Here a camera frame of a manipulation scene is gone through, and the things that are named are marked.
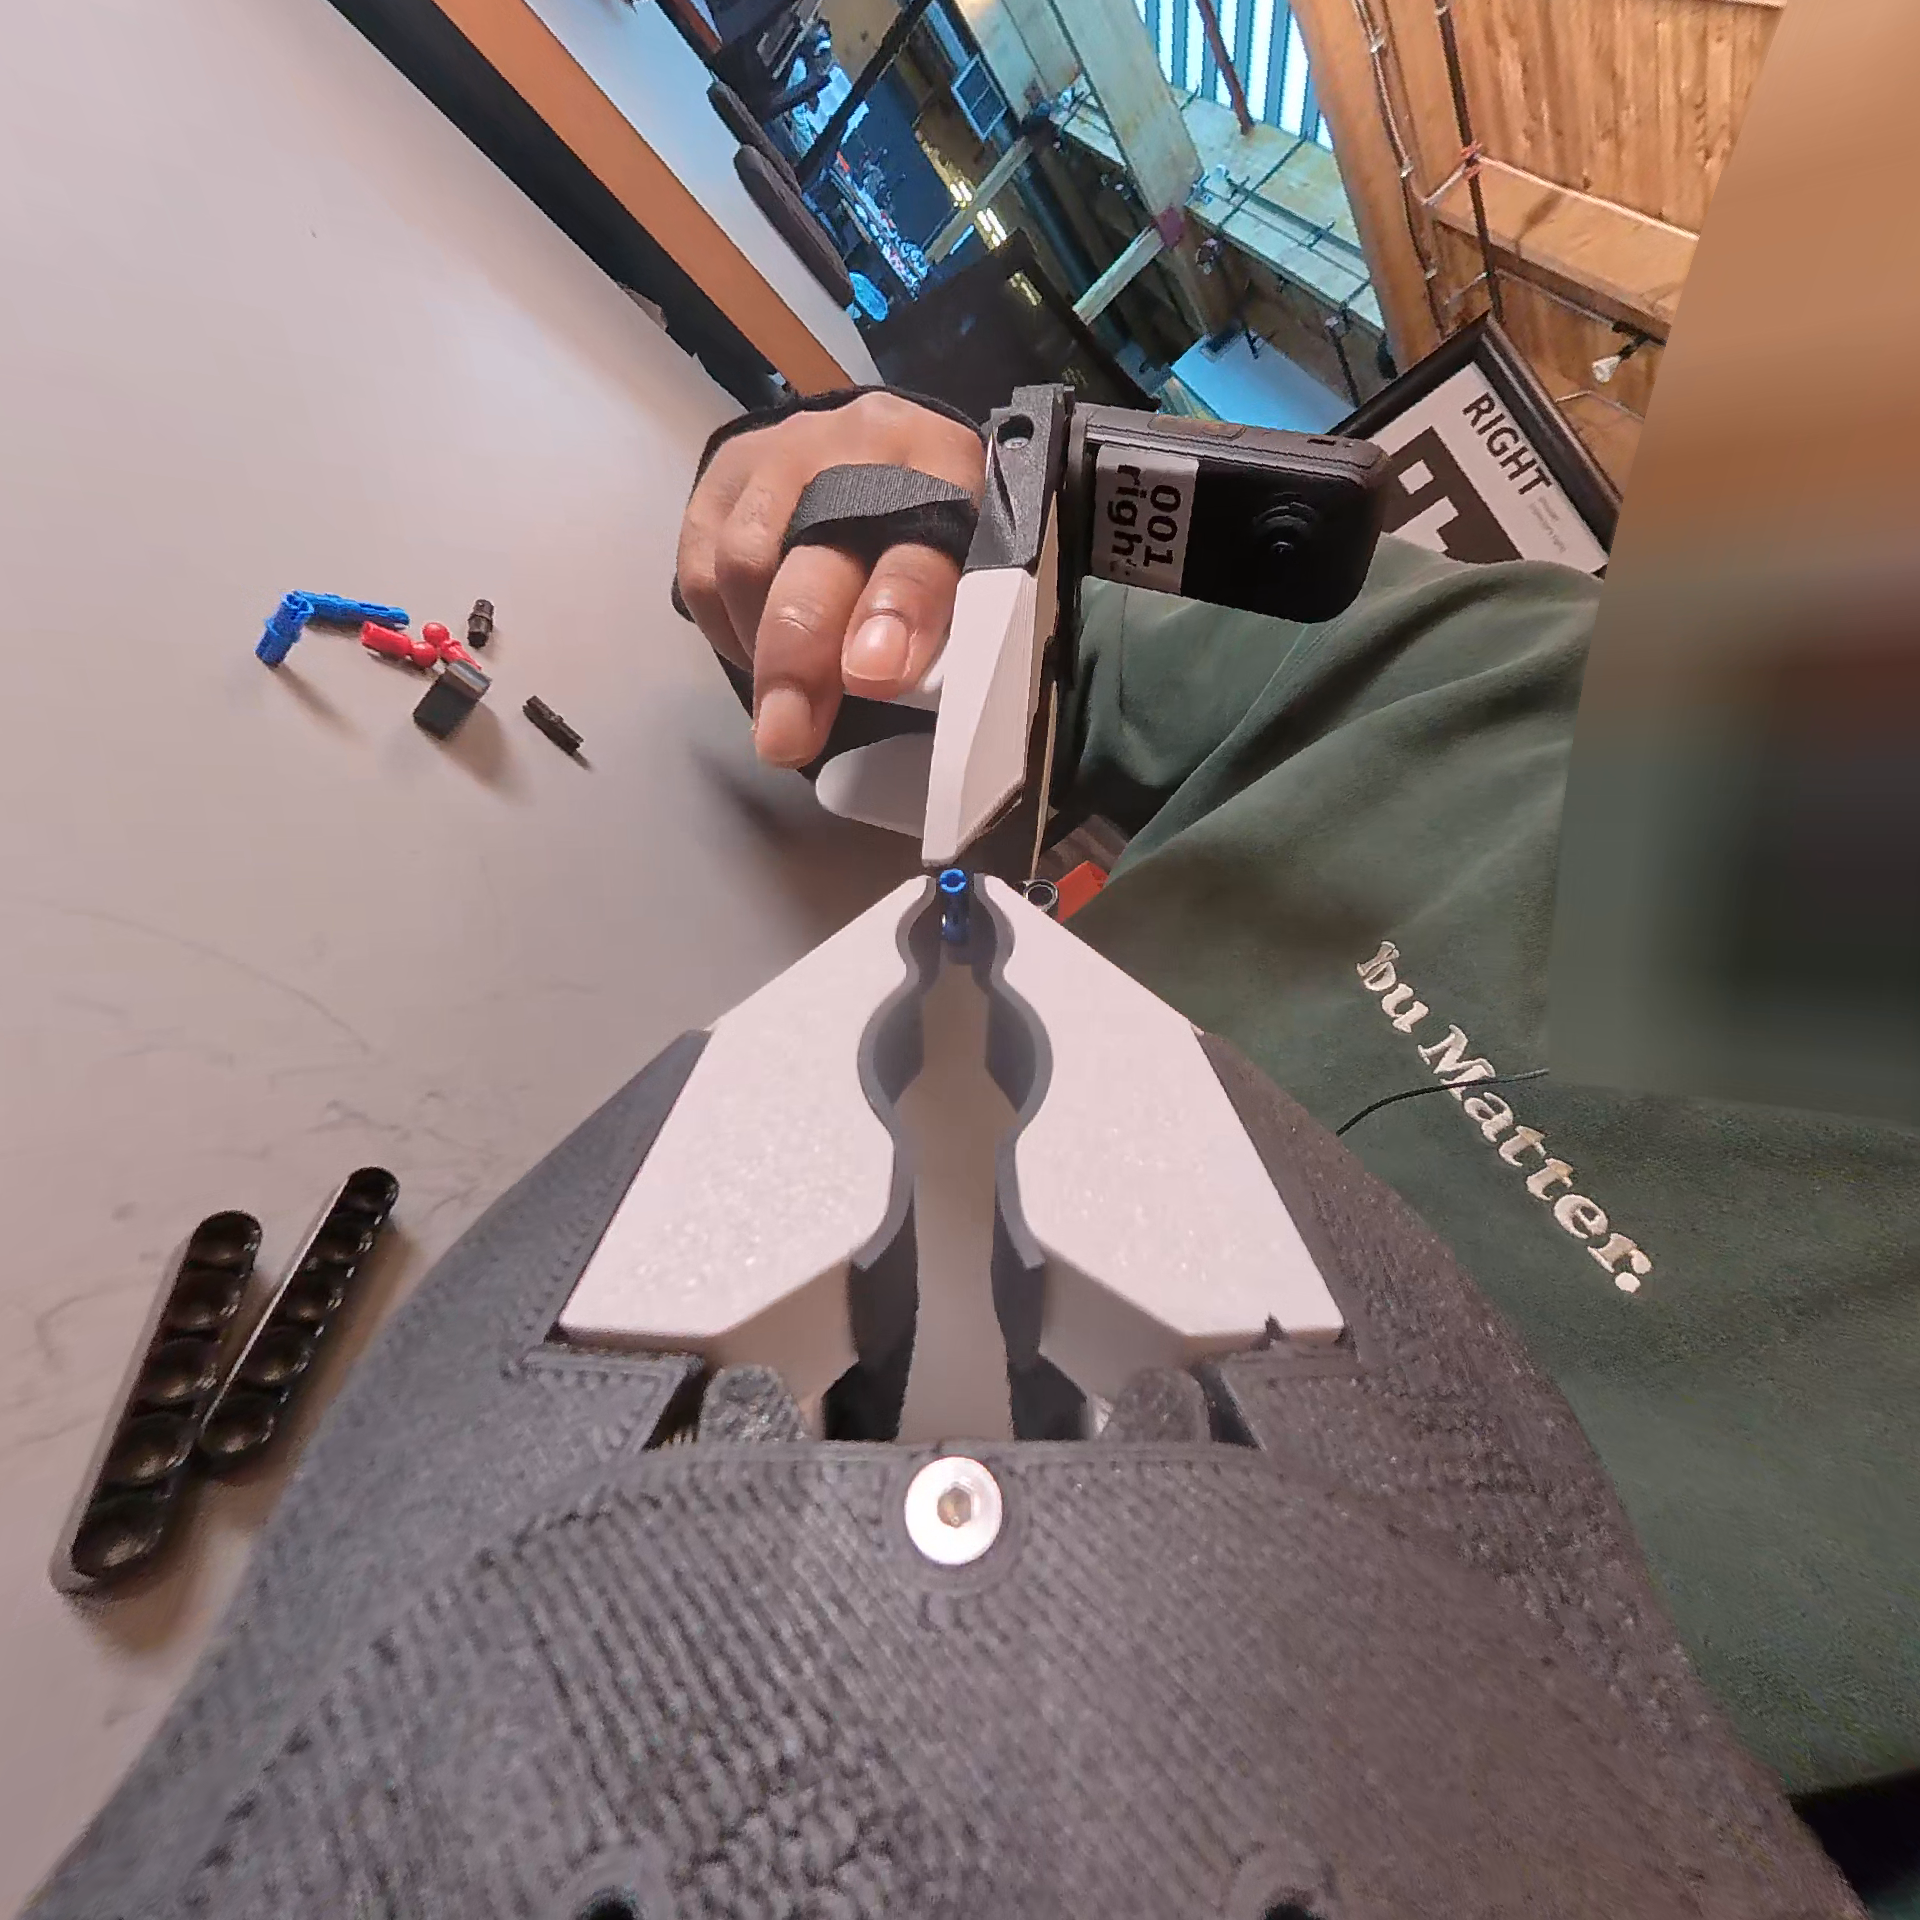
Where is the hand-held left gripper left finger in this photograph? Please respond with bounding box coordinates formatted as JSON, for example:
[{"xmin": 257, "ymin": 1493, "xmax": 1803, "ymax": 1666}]
[{"xmin": 557, "ymin": 877, "xmax": 951, "ymax": 1426}]

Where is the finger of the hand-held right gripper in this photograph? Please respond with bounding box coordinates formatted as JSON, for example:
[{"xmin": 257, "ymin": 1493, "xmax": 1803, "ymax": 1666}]
[
  {"xmin": 918, "ymin": 563, "xmax": 1055, "ymax": 875},
  {"xmin": 1027, "ymin": 496, "xmax": 1075, "ymax": 888}
]

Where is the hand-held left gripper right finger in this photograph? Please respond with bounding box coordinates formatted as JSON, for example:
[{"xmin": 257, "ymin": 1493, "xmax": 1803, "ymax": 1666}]
[{"xmin": 964, "ymin": 882, "xmax": 1349, "ymax": 1424}]

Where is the black double lego beam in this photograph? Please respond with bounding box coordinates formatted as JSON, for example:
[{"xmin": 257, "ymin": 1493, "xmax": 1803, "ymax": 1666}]
[{"xmin": 48, "ymin": 1208, "xmax": 265, "ymax": 1595}]

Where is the black framed white sign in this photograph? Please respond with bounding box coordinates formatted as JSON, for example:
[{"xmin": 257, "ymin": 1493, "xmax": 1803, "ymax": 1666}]
[{"xmin": 1334, "ymin": 315, "xmax": 1622, "ymax": 579}]

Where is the green sweatshirt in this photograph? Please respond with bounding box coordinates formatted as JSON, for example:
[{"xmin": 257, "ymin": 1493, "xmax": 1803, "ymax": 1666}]
[{"xmin": 1078, "ymin": 839, "xmax": 1920, "ymax": 1802}]

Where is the orange edged table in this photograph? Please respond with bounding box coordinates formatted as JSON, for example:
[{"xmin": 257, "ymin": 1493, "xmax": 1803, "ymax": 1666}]
[{"xmin": 323, "ymin": 0, "xmax": 856, "ymax": 407}]

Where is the black cable with round plug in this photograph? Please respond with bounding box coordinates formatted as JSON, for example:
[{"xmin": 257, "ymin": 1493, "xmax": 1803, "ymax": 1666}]
[{"xmin": 1340, "ymin": 1068, "xmax": 1549, "ymax": 1128}]

